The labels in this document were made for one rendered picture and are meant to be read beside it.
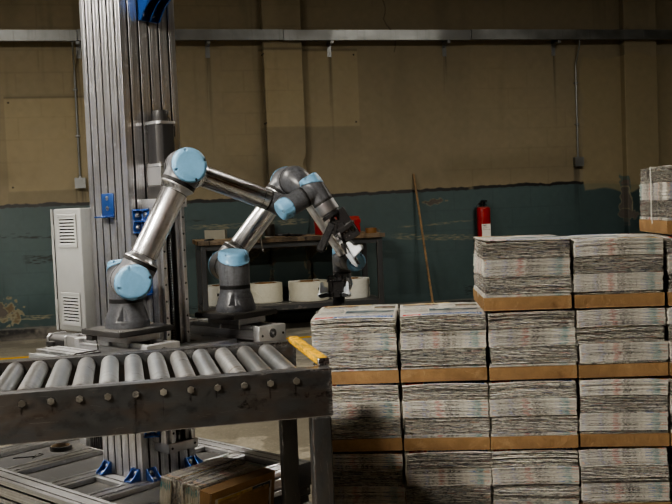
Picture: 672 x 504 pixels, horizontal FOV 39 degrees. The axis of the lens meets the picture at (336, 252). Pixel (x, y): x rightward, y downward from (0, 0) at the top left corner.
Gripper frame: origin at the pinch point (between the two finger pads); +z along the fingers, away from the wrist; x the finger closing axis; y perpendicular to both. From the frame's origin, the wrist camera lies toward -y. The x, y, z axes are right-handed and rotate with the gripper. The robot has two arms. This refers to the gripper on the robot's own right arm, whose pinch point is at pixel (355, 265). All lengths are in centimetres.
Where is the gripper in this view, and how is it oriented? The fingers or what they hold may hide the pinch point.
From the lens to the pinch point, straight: 333.5
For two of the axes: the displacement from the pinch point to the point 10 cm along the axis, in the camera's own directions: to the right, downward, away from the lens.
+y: 8.4, -5.3, -1.0
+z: 5.3, 8.5, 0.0
